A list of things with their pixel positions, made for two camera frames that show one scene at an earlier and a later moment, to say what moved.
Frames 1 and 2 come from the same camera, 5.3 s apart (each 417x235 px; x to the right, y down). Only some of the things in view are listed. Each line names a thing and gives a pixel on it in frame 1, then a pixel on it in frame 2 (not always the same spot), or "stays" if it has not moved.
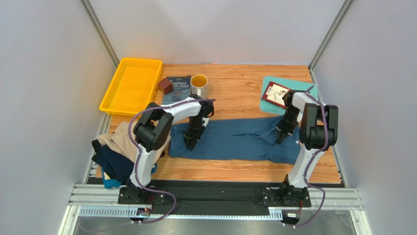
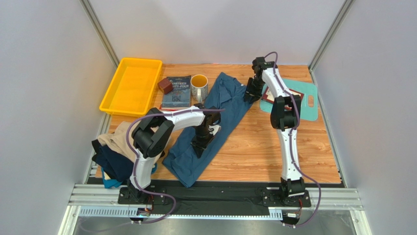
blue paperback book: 181,88 stays
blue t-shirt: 251,141 -> 226,95
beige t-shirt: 119,138 stays
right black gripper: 284,129 -> 252,92
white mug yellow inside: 199,86 stays
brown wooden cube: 165,85 stays
